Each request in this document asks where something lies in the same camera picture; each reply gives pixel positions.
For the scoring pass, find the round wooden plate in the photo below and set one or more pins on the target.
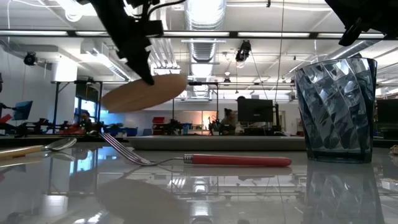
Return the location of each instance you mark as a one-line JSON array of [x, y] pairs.
[[136, 96]]

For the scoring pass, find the black metal frame stand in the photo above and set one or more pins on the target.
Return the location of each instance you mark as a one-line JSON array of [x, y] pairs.
[[217, 105]]

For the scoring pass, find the blue faceted glass cup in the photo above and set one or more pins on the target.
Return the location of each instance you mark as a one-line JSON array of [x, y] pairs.
[[337, 109]]

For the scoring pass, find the seated person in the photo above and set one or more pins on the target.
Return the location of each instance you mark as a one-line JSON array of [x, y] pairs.
[[229, 120]]

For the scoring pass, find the black computer monitor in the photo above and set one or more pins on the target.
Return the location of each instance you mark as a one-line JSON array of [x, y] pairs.
[[387, 110], [255, 110]]

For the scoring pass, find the grey rectangular tray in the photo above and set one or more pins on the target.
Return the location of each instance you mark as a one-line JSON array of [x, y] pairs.
[[217, 143]]

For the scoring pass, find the black ceiling camera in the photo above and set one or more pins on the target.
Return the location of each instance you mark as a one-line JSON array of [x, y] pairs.
[[30, 59]]

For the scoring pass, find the red storage bins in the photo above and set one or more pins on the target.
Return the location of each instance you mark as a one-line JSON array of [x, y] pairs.
[[158, 122]]

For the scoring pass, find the tall black metal frame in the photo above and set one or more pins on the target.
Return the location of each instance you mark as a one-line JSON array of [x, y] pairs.
[[100, 96]]

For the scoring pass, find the black hanging overhead camera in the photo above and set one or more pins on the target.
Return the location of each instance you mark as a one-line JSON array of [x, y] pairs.
[[243, 51]]

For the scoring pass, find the black overhead frame bar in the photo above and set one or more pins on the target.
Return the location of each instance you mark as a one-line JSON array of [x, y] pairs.
[[233, 34]]

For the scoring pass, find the silver ceiling air duct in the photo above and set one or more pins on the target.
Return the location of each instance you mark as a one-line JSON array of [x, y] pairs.
[[203, 49]]

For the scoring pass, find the blue storage bins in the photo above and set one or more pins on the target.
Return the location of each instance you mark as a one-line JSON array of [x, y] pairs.
[[127, 131]]

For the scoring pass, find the blue tilted panel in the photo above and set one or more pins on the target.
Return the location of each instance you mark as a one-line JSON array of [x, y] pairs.
[[22, 110]]

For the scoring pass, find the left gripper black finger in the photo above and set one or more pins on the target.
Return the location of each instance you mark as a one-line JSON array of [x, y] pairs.
[[141, 67]]

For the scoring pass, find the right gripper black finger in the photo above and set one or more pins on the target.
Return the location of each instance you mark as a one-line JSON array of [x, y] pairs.
[[353, 32]]

